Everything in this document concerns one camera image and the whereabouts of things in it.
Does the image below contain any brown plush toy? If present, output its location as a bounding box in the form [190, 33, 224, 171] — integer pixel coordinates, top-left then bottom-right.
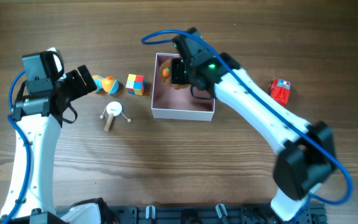
[160, 59, 190, 90]

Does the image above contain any yellow blue rubber duck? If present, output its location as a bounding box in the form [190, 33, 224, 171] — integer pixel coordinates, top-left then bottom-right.
[92, 75, 119, 95]

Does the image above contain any colourful puzzle cube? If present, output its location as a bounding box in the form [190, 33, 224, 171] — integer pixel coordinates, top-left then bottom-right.
[126, 74, 145, 95]

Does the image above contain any red toy car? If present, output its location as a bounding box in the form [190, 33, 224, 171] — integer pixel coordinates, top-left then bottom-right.
[269, 79, 291, 106]

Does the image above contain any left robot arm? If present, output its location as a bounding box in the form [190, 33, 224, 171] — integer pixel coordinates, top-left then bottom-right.
[0, 47, 97, 223]

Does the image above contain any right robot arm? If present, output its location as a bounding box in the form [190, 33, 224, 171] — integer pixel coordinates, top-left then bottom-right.
[171, 27, 338, 221]

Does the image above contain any pink white open box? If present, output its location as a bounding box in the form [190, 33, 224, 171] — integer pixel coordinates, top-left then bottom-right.
[151, 53, 215, 121]

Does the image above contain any white wooden rattle drum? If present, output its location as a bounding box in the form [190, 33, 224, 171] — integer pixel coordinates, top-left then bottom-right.
[99, 101, 132, 132]

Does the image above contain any right blue cable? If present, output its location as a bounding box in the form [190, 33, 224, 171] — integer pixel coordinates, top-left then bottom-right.
[140, 29, 354, 224]

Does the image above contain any blue cable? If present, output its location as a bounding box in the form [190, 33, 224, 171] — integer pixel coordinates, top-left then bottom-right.
[140, 29, 354, 224]
[1, 70, 32, 224]

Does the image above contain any left blue cable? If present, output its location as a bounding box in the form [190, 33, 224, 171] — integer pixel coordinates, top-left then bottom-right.
[1, 70, 32, 224]

